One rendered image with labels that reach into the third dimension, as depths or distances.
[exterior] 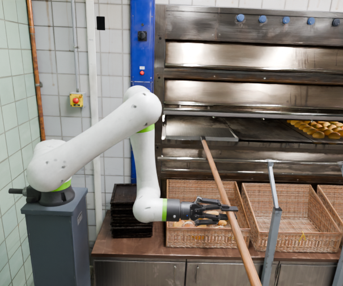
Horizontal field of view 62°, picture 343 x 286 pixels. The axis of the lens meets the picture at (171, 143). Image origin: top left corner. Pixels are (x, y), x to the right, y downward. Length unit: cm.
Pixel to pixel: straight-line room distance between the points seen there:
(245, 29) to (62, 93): 135
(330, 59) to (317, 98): 27
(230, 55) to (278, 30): 36
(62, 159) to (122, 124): 23
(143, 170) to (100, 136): 32
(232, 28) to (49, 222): 162
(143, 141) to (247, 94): 116
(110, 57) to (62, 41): 33
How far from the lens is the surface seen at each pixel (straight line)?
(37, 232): 131
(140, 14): 204
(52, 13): 220
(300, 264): 218
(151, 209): 116
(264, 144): 228
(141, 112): 96
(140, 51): 202
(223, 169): 225
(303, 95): 230
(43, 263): 140
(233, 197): 235
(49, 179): 102
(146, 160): 121
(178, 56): 204
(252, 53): 214
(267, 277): 208
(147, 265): 200
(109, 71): 209
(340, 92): 243
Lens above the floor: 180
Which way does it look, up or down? 18 degrees down
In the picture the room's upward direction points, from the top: 2 degrees clockwise
